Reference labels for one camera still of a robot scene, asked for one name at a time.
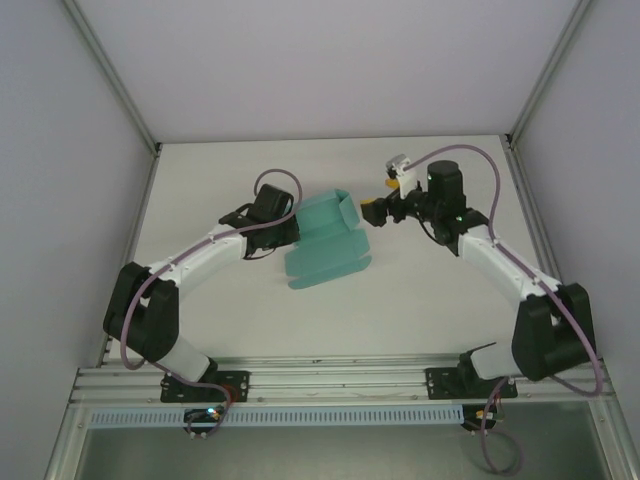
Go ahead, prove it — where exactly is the teal paper box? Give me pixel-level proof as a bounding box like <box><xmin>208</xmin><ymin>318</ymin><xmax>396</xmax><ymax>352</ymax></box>
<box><xmin>283</xmin><ymin>187</ymin><xmax>374</xmax><ymax>293</ymax></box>

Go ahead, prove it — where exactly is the black electronics board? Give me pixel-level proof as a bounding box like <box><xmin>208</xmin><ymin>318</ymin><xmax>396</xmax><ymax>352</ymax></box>
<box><xmin>462</xmin><ymin>403</ymin><xmax>507</xmax><ymax>434</ymax></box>
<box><xmin>183</xmin><ymin>406</ymin><xmax>227</xmax><ymax>437</ymax></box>

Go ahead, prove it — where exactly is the grey metal sheet panel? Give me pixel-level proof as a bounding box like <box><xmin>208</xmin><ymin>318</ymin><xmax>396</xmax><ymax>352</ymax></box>
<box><xmin>43</xmin><ymin>399</ymin><xmax>640</xmax><ymax>480</ymax></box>

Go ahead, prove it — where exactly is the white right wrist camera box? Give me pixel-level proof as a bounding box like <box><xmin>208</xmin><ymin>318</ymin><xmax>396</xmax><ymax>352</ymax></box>
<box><xmin>384</xmin><ymin>153</ymin><xmax>424</xmax><ymax>195</ymax></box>

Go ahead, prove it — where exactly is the thin black left gripper cable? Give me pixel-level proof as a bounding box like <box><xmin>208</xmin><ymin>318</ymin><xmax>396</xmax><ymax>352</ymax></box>
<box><xmin>242</xmin><ymin>243</ymin><xmax>282</xmax><ymax>262</ymax></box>

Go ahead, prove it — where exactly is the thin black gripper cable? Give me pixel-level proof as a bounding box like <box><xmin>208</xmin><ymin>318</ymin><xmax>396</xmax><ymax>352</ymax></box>
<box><xmin>417</xmin><ymin>218</ymin><xmax>447</xmax><ymax>247</ymax></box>
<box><xmin>242</xmin><ymin>243</ymin><xmax>282</xmax><ymax>262</ymax></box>

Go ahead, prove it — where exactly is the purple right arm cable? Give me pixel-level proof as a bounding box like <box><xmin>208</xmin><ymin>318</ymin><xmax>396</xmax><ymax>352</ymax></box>
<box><xmin>407</xmin><ymin>143</ymin><xmax>604</xmax><ymax>474</ymax></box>

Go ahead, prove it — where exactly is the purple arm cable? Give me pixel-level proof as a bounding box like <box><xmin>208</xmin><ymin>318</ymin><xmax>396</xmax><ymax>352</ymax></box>
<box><xmin>407</xmin><ymin>143</ymin><xmax>604</xmax><ymax>474</ymax></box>
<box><xmin>121</xmin><ymin>168</ymin><xmax>304</xmax><ymax>441</ymax></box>

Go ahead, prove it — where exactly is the thin black right gripper cable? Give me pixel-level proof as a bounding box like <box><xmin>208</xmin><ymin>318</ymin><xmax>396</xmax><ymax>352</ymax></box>
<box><xmin>417</xmin><ymin>218</ymin><xmax>447</xmax><ymax>247</ymax></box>

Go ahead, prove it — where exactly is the aluminium table side rail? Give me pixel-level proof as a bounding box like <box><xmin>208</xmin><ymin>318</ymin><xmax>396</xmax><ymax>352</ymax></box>
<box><xmin>502</xmin><ymin>135</ymin><xmax>614</xmax><ymax>374</ymax></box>
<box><xmin>99</xmin><ymin>147</ymin><xmax>162</xmax><ymax>372</ymax></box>

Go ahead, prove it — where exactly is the aluminium frame corner post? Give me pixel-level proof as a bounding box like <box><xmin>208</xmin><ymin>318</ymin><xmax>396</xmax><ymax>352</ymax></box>
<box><xmin>60</xmin><ymin>0</ymin><xmax>163</xmax><ymax>155</ymax></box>
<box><xmin>505</xmin><ymin>0</ymin><xmax>599</xmax><ymax>150</ymax></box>

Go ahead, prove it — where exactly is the aluminium front mounting rail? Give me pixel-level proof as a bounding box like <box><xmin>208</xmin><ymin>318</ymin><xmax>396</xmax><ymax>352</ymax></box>
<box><xmin>69</xmin><ymin>353</ymin><xmax>615</xmax><ymax>407</ymax></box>

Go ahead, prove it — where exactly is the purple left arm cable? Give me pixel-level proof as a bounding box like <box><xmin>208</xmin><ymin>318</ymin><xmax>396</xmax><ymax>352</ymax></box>
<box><xmin>121</xmin><ymin>168</ymin><xmax>304</xmax><ymax>441</ymax></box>

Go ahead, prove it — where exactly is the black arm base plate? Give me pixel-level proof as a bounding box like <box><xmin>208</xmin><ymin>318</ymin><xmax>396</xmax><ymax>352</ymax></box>
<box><xmin>159</xmin><ymin>368</ymin><xmax>251</xmax><ymax>404</ymax></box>
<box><xmin>424</xmin><ymin>366</ymin><xmax>519</xmax><ymax>401</ymax></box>

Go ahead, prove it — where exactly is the light blue slotted cable duct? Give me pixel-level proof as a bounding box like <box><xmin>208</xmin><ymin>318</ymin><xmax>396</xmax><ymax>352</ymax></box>
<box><xmin>87</xmin><ymin>405</ymin><xmax>464</xmax><ymax>430</ymax></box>

